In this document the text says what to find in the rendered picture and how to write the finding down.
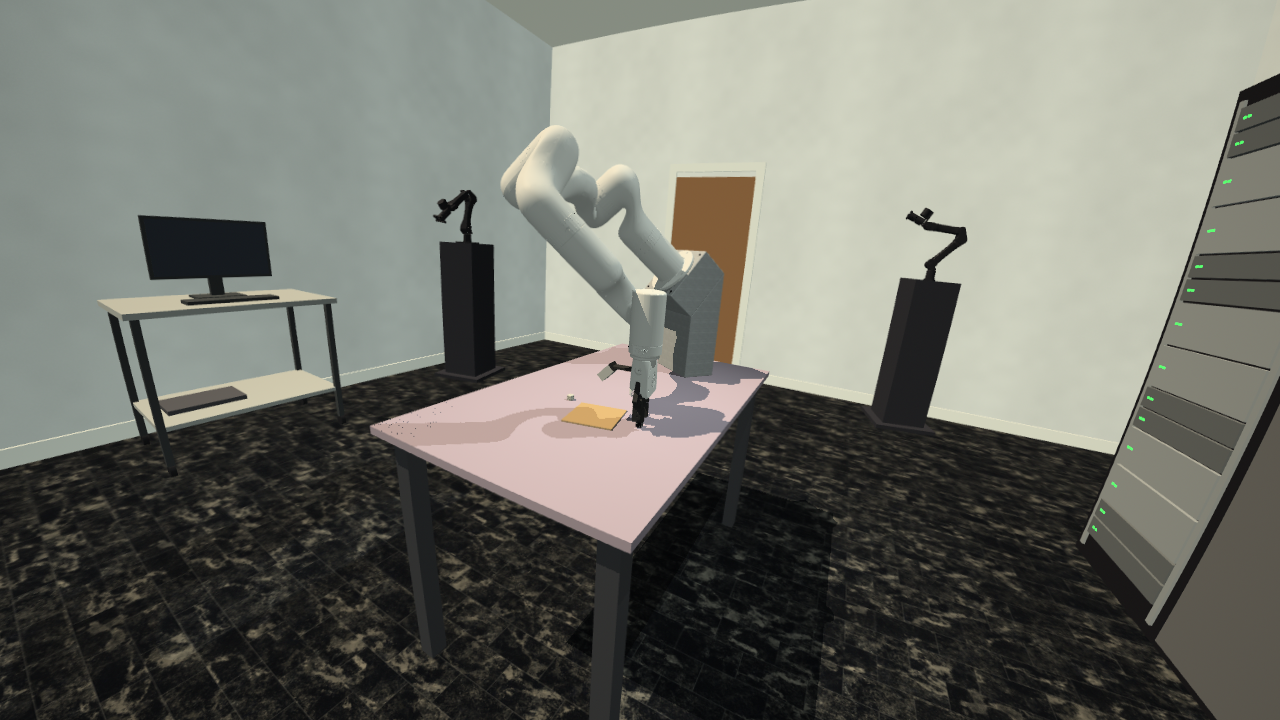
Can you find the orange mat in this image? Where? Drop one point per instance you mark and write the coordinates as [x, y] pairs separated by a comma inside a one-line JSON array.
[[595, 416]]

